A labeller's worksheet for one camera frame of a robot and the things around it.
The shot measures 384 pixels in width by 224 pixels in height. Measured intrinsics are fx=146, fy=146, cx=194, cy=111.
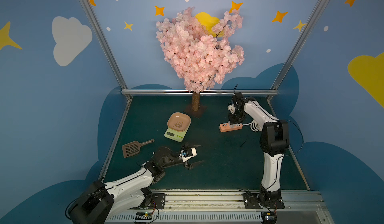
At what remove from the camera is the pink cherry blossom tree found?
0.64 meters

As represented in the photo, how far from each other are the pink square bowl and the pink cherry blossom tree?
214 millimetres

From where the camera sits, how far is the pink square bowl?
40.4 inches
